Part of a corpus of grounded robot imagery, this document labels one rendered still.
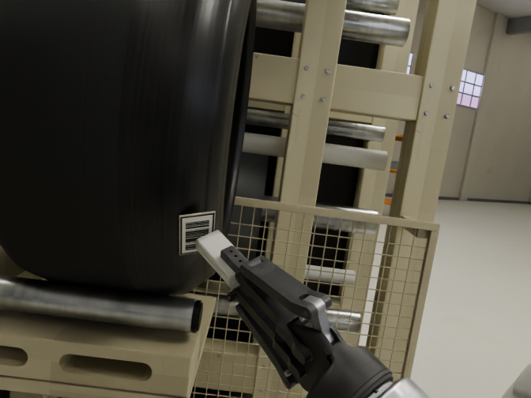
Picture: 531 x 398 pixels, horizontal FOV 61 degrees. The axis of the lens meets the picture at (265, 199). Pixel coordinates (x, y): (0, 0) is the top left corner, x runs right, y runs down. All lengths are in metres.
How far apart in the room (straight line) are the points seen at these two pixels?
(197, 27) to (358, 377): 0.35
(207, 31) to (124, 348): 0.40
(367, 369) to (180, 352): 0.30
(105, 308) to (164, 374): 0.12
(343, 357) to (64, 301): 0.40
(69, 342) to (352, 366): 0.39
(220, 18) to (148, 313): 0.38
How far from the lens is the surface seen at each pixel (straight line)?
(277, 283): 0.41
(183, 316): 0.62
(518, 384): 0.47
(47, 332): 0.68
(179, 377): 0.64
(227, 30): 0.51
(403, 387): 0.39
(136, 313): 0.63
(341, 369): 0.39
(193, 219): 0.50
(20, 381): 0.70
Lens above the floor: 1.16
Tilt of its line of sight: 9 degrees down
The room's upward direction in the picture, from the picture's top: 8 degrees clockwise
